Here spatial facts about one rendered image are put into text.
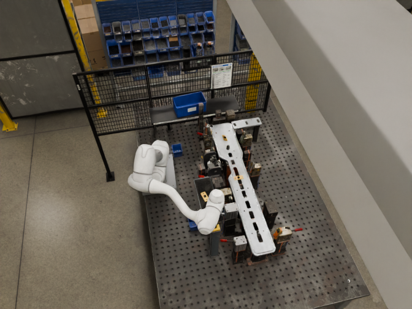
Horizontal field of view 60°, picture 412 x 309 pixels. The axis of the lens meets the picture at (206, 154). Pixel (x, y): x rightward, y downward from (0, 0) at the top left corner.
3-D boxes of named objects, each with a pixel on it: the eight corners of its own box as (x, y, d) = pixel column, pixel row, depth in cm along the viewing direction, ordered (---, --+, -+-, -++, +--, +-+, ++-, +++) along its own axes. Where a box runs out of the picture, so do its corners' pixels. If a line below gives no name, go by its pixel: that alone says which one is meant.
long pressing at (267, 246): (280, 251, 265) (280, 250, 264) (251, 257, 262) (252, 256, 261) (230, 122, 350) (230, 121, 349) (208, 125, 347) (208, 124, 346)
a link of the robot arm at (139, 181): (146, 194, 240) (149, 175, 239) (122, 189, 245) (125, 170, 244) (154, 192, 252) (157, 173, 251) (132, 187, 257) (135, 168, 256)
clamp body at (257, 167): (259, 190, 334) (264, 168, 307) (247, 192, 332) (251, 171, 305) (256, 183, 340) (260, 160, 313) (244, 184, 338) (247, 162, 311)
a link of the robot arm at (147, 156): (150, 162, 317) (154, 138, 316) (168, 165, 317) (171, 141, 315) (128, 173, 241) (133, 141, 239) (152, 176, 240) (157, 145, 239)
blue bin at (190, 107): (206, 111, 354) (206, 102, 344) (177, 118, 348) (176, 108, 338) (202, 100, 364) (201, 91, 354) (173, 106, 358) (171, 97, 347)
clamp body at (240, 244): (244, 263, 289) (249, 244, 261) (231, 267, 287) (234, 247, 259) (241, 252, 295) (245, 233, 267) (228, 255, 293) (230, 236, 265)
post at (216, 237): (219, 255, 293) (221, 231, 259) (210, 257, 292) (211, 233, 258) (216, 247, 297) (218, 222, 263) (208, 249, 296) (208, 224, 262)
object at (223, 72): (231, 86, 360) (233, 61, 336) (209, 90, 357) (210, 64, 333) (231, 85, 361) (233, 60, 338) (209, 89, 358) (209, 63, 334)
